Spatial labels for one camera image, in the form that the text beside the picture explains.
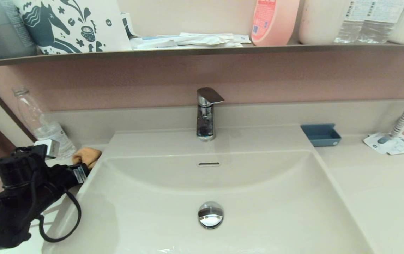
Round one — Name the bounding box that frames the blue soap dish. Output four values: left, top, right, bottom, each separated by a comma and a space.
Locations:
301, 123, 342, 147

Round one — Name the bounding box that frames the chrome faucet body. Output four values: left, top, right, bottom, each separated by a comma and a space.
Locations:
196, 102, 217, 143

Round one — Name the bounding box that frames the white packet with blue stripe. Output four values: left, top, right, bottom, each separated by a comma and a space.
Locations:
130, 35, 179, 50

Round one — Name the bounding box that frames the chrome drain stopper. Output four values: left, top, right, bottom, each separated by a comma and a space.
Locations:
198, 201, 224, 230

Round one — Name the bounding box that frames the small white printed box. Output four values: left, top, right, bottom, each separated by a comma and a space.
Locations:
121, 13, 141, 39

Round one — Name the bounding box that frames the cream white jar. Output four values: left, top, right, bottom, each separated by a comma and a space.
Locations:
298, 0, 351, 45

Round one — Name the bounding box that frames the clear plastic water bottle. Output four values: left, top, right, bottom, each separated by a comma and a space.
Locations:
334, 0, 365, 44
357, 0, 404, 44

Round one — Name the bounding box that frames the orange grey-backed microfibre cloth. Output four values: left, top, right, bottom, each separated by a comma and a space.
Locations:
72, 147, 103, 170

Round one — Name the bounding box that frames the white crumpled wrapper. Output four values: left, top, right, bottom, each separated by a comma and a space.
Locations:
176, 33, 244, 48

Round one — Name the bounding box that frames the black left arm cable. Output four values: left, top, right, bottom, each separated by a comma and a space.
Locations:
29, 176, 82, 243

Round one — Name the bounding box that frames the pink plastic bottle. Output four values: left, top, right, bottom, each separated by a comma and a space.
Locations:
251, 0, 300, 47

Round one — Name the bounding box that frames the chrome faucet lever handle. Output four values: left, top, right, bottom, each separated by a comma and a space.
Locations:
197, 87, 225, 106

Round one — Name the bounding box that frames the white bag with horse print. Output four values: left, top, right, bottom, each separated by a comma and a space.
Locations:
13, 0, 133, 55

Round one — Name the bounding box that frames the beige ceramic sink basin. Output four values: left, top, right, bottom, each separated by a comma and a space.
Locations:
42, 127, 375, 254

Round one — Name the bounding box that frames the capless clear plastic bottle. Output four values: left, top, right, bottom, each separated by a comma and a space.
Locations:
12, 87, 77, 160

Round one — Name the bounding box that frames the brown wall shelf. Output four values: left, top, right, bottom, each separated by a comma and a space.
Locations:
0, 42, 404, 69

